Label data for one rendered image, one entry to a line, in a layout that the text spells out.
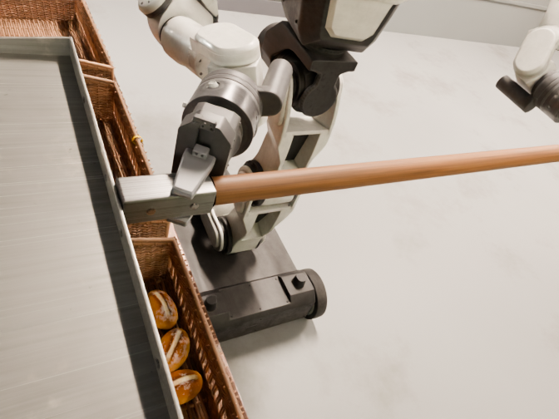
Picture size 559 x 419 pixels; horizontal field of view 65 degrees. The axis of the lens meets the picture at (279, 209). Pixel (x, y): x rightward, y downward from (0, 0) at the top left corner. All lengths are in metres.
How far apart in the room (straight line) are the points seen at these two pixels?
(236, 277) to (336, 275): 0.56
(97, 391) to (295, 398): 1.39
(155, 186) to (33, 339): 0.16
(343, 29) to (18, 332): 0.82
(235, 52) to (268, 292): 1.17
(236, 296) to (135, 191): 1.20
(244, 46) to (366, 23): 0.47
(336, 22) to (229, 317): 0.99
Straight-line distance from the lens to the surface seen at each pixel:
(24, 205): 0.45
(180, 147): 0.47
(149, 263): 1.05
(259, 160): 1.31
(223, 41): 0.62
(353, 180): 0.54
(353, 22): 1.00
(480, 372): 2.18
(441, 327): 2.18
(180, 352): 0.97
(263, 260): 1.74
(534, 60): 1.13
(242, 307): 1.58
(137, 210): 0.43
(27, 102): 0.57
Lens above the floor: 1.52
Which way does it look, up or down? 44 degrees down
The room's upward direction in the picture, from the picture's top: 23 degrees clockwise
